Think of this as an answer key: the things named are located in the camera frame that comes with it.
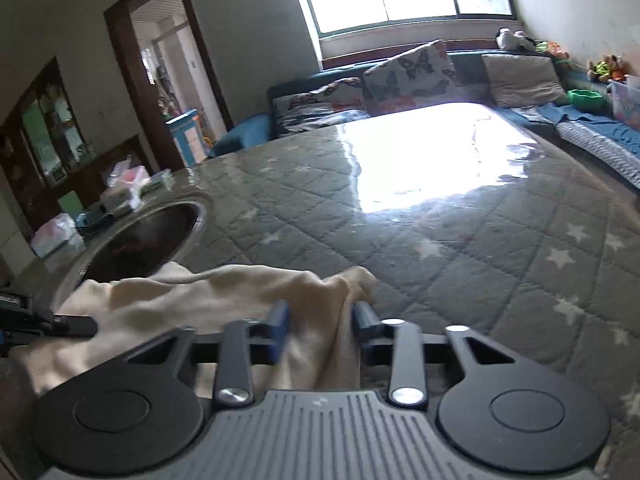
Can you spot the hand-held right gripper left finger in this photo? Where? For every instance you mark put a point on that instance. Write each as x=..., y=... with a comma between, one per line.
x=278, y=327

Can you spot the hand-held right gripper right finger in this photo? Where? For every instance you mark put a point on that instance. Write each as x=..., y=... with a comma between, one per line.
x=362, y=325

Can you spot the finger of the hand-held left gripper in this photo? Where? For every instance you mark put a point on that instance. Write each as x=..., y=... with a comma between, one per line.
x=65, y=326

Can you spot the cream shirt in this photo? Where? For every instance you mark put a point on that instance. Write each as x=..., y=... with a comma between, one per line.
x=200, y=295

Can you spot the small blue container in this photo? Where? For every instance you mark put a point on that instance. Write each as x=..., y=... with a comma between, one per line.
x=95, y=220

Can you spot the round built-in cooktop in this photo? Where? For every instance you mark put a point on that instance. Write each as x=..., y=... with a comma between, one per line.
x=145, y=240

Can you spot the pink white plastic bag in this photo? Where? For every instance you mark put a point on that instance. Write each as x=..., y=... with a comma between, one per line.
x=125, y=180

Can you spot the dark wooden display cabinet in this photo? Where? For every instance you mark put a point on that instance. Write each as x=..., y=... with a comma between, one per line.
x=30, y=160

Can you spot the green white packet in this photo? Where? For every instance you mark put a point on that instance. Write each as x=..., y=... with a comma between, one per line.
x=157, y=182

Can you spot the dark butterfly print cushion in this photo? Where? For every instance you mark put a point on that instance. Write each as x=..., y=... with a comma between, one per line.
x=325, y=120

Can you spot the blue children's furniture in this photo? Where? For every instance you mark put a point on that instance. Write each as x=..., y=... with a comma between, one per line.
x=187, y=135

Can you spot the light butterfly print cushion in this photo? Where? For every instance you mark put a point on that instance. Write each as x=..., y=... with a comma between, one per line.
x=320, y=95

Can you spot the large butterfly print pillow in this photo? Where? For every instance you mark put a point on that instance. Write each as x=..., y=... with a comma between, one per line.
x=410, y=75

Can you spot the blue corner sofa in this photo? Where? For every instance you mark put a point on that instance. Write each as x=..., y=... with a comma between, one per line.
x=470, y=75

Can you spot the plain grey pillow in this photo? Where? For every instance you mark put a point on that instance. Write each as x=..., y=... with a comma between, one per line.
x=522, y=80

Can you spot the grey checkered sofa cover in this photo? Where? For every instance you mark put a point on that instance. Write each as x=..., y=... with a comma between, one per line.
x=600, y=150

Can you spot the green bowl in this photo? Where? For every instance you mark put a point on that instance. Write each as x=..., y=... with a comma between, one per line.
x=586, y=100

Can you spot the panda plush toy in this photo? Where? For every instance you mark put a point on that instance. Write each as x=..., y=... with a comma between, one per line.
x=512, y=40

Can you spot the blue knitted blanket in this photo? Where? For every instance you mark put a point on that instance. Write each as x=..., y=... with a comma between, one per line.
x=622, y=132

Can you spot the orange and green toys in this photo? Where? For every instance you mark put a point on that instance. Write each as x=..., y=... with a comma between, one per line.
x=552, y=50

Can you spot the clear plastic storage box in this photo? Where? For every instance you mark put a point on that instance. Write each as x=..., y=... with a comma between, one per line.
x=627, y=105

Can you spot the brown and green plush toys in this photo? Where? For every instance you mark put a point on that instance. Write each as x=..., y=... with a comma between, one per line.
x=607, y=69

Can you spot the dark wooden door frame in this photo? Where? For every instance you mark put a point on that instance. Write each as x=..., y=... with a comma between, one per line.
x=122, y=60

